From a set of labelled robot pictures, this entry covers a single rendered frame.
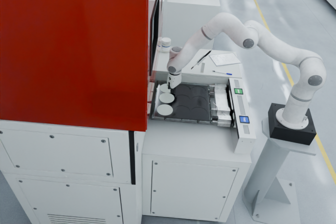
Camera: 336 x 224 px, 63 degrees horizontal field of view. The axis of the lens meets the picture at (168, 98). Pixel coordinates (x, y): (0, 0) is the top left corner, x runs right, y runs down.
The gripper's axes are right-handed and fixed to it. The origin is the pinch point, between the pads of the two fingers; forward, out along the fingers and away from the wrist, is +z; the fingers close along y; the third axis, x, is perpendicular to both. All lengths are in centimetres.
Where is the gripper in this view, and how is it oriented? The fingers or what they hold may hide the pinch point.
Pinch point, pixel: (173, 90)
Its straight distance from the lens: 184.1
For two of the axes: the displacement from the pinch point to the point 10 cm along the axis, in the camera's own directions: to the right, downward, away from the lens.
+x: -7.7, -4.5, 4.5
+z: -0.6, 7.5, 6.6
